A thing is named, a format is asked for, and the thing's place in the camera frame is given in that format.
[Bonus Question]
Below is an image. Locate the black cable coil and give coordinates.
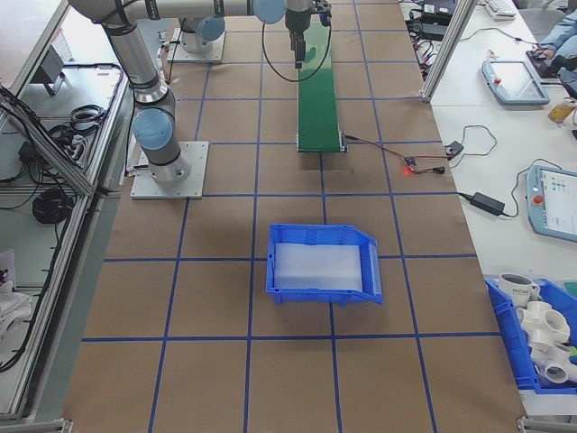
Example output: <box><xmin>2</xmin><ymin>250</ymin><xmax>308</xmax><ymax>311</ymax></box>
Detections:
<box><xmin>32</xmin><ymin>187</ymin><xmax>76</xmax><ymax>225</ymax></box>
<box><xmin>69</xmin><ymin>105</ymin><xmax>109</xmax><ymax>127</ymax></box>

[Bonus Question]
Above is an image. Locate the black power adapter brick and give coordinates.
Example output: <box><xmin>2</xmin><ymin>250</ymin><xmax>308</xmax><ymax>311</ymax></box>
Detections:
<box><xmin>471</xmin><ymin>190</ymin><xmax>507</xmax><ymax>216</ymax></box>

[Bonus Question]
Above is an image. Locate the thin looped wire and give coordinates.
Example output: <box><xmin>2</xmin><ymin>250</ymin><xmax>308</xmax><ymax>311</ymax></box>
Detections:
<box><xmin>450</xmin><ymin>124</ymin><xmax>498</xmax><ymax>169</ymax></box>

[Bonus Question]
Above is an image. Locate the white crumpled cloth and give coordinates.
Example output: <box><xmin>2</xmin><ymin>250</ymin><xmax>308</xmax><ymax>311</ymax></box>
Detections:
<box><xmin>0</xmin><ymin>250</ymin><xmax>32</xmax><ymax>344</ymax></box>

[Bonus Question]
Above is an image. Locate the blue open-front storage bin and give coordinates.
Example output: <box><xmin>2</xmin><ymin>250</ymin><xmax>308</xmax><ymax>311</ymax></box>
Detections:
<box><xmin>264</xmin><ymin>223</ymin><xmax>385</xmax><ymax>309</ymax></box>

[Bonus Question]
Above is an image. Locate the black handheld controller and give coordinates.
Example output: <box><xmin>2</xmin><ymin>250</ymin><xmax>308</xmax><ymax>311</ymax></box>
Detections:
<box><xmin>526</xmin><ymin>48</ymin><xmax>577</xmax><ymax>80</ymax></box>

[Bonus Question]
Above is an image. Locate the aluminium profile post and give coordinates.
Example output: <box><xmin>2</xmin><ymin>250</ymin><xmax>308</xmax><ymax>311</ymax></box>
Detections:
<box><xmin>419</xmin><ymin>0</ymin><xmax>472</xmax><ymax>104</ymax></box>

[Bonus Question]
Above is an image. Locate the white printed mug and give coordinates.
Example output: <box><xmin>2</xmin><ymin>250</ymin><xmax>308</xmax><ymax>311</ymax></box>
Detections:
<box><xmin>498</xmin><ymin>272</ymin><xmax>541</xmax><ymax>304</ymax></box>

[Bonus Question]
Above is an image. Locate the forearm in blue sleeve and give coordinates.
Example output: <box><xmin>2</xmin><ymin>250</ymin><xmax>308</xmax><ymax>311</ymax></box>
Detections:
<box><xmin>538</xmin><ymin>8</ymin><xmax>577</xmax><ymax>60</ymax></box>

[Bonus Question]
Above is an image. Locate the red black conveyor wire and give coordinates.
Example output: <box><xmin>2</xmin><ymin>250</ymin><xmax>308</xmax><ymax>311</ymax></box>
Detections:
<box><xmin>342</xmin><ymin>132</ymin><xmax>409</xmax><ymax>161</ymax></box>

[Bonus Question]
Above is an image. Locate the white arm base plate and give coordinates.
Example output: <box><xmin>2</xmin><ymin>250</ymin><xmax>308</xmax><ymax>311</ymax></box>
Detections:
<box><xmin>166</xmin><ymin>30</ymin><xmax>225</xmax><ymax>63</ymax></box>
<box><xmin>129</xmin><ymin>141</ymin><xmax>211</xmax><ymax>201</ymax></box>

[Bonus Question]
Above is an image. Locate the teach pendant with grey screen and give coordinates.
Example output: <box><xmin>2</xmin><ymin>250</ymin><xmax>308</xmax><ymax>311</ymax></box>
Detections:
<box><xmin>481</xmin><ymin>58</ymin><xmax>552</xmax><ymax>107</ymax></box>

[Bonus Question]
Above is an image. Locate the V-shaped metal bar frame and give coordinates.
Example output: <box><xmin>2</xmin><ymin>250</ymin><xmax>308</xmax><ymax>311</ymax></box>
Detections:
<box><xmin>0</xmin><ymin>0</ymin><xmax>136</xmax><ymax>423</ymax></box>

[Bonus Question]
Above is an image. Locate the power strip with red switches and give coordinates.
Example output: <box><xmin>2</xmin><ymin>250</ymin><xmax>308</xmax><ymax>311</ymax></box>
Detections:
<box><xmin>413</xmin><ymin>35</ymin><xmax>437</xmax><ymax>73</ymax></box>

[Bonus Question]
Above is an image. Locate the blue bin of parts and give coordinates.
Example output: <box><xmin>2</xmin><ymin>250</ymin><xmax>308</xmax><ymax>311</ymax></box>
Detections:
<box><xmin>484</xmin><ymin>277</ymin><xmax>577</xmax><ymax>392</ymax></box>

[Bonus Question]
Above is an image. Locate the white keyboard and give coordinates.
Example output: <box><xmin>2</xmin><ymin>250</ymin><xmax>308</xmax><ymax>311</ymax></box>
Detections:
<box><xmin>485</xmin><ymin>0</ymin><xmax>517</xmax><ymax>20</ymax></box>

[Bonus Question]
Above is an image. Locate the white PVC pipe fitting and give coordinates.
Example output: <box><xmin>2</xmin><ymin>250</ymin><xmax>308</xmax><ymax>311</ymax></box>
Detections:
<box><xmin>527</xmin><ymin>340</ymin><xmax>577</xmax><ymax>388</ymax></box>
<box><xmin>515</xmin><ymin>300</ymin><xmax>572</xmax><ymax>345</ymax></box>

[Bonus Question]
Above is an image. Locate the black cable bundle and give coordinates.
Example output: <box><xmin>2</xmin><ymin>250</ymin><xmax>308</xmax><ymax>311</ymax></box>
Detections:
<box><xmin>47</xmin><ymin>124</ymin><xmax>87</xmax><ymax>157</ymax></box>

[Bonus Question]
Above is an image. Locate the black power supply brick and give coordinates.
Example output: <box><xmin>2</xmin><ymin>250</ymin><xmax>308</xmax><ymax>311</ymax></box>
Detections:
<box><xmin>408</xmin><ymin>20</ymin><xmax>447</xmax><ymax>40</ymax></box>

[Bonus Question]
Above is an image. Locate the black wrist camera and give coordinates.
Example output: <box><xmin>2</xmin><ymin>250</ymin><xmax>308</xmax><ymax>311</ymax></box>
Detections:
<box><xmin>314</xmin><ymin>0</ymin><xmax>334</xmax><ymax>27</ymax></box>

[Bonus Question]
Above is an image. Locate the grey box in frame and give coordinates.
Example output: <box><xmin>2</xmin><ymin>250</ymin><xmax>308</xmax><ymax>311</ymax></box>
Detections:
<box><xmin>29</xmin><ymin>44</ymin><xmax>69</xmax><ymax>97</ymax></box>

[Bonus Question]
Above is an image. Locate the green belt conveyor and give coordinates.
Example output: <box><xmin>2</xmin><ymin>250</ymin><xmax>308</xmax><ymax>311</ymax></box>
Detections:
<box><xmin>295</xmin><ymin>17</ymin><xmax>349</xmax><ymax>156</ymax></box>

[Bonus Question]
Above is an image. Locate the teach pendant with lit screen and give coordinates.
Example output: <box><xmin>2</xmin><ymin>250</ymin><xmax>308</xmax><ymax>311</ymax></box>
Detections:
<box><xmin>524</xmin><ymin>162</ymin><xmax>577</xmax><ymax>241</ymax></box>

